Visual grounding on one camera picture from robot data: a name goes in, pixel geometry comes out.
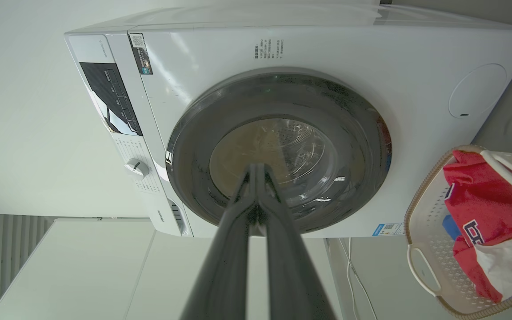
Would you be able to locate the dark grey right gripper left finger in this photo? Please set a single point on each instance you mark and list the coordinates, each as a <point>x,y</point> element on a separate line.
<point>227,266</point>

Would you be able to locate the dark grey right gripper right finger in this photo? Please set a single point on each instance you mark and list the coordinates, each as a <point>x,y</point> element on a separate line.
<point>289,271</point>

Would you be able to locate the dark round washer door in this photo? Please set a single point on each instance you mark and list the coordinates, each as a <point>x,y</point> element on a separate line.
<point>349,146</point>

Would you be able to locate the white front-load washing machine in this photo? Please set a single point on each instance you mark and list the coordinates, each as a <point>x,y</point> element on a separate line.
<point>336,49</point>

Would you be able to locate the white cabinet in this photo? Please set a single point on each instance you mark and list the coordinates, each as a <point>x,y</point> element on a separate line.
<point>105,271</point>

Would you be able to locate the white control knob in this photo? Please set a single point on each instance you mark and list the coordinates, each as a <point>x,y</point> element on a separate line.
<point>136,168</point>

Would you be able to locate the white perforated laundry basket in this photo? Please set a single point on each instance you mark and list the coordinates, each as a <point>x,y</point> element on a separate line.
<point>429,249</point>

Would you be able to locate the blue garment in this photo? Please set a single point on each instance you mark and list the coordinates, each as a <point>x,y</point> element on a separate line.
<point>450,226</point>

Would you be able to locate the red printed garment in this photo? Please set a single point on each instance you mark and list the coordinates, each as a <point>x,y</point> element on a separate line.
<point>482,200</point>

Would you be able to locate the white cloth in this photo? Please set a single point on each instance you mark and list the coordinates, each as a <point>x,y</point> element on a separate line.
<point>511,262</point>

